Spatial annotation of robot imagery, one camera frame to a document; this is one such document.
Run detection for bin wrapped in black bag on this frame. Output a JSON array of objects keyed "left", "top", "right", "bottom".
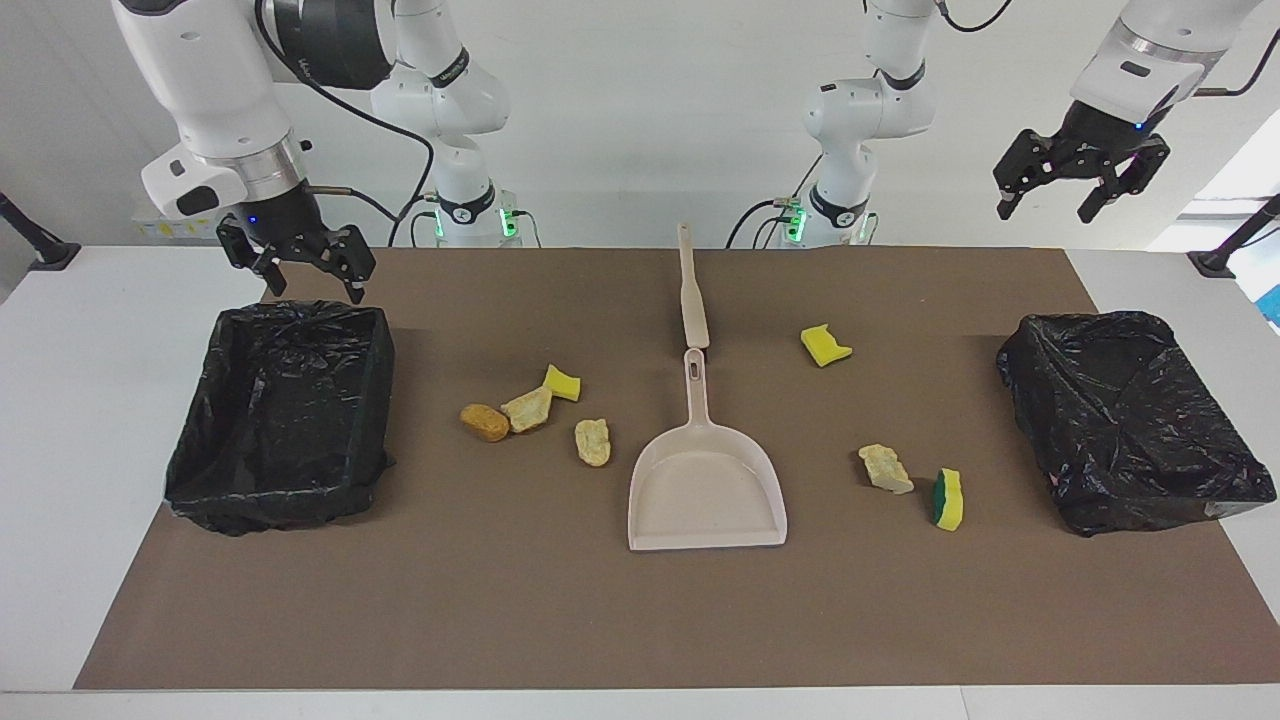
[{"left": 995, "top": 310, "right": 1278, "bottom": 538}]

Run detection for brown bread roll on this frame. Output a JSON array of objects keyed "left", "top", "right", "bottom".
[{"left": 460, "top": 403, "right": 511, "bottom": 443}]

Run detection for beige plastic dustpan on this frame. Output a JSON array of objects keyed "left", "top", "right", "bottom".
[{"left": 627, "top": 348, "right": 789, "bottom": 552}]

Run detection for beige hand brush black bristles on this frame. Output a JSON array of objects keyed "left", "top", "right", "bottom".
[{"left": 677, "top": 223, "right": 711, "bottom": 350}]

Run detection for black base cable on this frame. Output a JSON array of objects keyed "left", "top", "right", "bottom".
[{"left": 725, "top": 155, "right": 826, "bottom": 249}]

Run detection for notched yellow sponge piece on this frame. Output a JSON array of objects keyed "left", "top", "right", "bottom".
[{"left": 800, "top": 323, "right": 854, "bottom": 368}]

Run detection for black camera stand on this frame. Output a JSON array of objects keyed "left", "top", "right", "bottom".
[
  {"left": 0, "top": 192, "right": 82, "bottom": 273},
  {"left": 1187, "top": 193, "right": 1280, "bottom": 279}
]

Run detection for white box with yellow labels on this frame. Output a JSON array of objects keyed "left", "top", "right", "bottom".
[{"left": 132, "top": 205, "right": 226, "bottom": 241}]

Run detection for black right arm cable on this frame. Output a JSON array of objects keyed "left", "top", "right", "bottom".
[{"left": 255, "top": 0, "right": 438, "bottom": 248}]

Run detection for brown table mat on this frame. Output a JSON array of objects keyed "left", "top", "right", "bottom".
[{"left": 73, "top": 247, "right": 1280, "bottom": 691}]

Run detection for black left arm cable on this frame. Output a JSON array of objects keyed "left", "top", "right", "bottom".
[{"left": 935, "top": 0, "right": 1280, "bottom": 98}]

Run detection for beige orange bread chunk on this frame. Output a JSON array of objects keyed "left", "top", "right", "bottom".
[{"left": 858, "top": 443, "right": 916, "bottom": 496}]

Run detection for yellow and green sponge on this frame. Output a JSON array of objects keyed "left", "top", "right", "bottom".
[{"left": 932, "top": 467, "right": 965, "bottom": 532}]

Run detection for open bin with black bag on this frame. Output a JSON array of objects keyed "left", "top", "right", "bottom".
[{"left": 163, "top": 300, "right": 398, "bottom": 537}]

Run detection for yellowish beige bread chunk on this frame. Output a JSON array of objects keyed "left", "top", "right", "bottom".
[{"left": 574, "top": 418, "right": 612, "bottom": 468}]

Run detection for pale beige bread chunk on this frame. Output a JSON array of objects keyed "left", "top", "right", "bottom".
[{"left": 500, "top": 385, "right": 554, "bottom": 434}]

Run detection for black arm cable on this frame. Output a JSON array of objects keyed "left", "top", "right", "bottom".
[
  {"left": 255, "top": 0, "right": 438, "bottom": 248},
  {"left": 935, "top": 0, "right": 1280, "bottom": 98}
]

